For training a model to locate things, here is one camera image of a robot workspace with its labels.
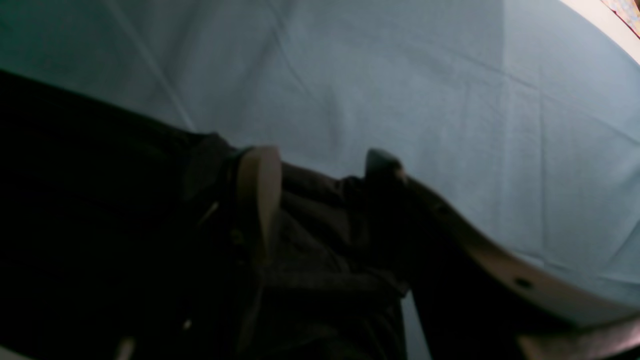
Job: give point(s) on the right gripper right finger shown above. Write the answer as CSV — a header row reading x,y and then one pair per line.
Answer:
x,y
477,301

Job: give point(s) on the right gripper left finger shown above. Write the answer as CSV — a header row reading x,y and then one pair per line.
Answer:
x,y
201,283

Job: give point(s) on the black T-shirt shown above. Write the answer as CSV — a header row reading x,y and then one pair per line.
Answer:
x,y
86,188

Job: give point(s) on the blue table cloth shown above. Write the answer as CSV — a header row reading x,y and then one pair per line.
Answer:
x,y
518,113

